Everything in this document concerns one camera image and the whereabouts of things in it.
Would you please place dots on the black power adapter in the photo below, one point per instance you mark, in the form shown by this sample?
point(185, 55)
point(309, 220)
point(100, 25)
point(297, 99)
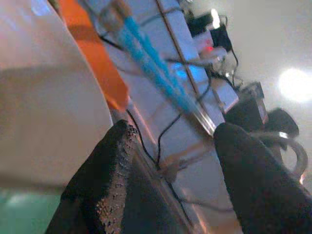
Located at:
point(223, 39)

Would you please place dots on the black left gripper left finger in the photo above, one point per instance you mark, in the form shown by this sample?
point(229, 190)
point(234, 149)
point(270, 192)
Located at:
point(97, 190)

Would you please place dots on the white power strip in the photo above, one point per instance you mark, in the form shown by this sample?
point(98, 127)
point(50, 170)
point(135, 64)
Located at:
point(204, 40)

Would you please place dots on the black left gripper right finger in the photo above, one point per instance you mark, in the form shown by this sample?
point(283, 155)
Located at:
point(263, 190)

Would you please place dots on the white ribbed ceramic bowl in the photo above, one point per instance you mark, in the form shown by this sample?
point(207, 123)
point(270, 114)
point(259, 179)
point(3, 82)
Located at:
point(48, 122)

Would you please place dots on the black battery charger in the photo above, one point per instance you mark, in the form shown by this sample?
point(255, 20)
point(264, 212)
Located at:
point(246, 109)
point(282, 122)

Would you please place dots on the orange square bowl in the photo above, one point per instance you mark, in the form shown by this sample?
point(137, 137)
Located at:
point(97, 61)

